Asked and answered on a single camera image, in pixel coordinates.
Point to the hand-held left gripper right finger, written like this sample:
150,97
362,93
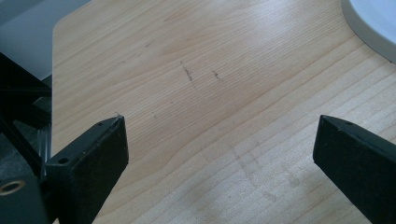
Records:
358,161

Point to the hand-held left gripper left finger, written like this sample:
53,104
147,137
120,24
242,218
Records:
90,161

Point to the white round dish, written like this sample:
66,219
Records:
378,21

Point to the black metal stand frame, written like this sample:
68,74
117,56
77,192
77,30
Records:
21,96

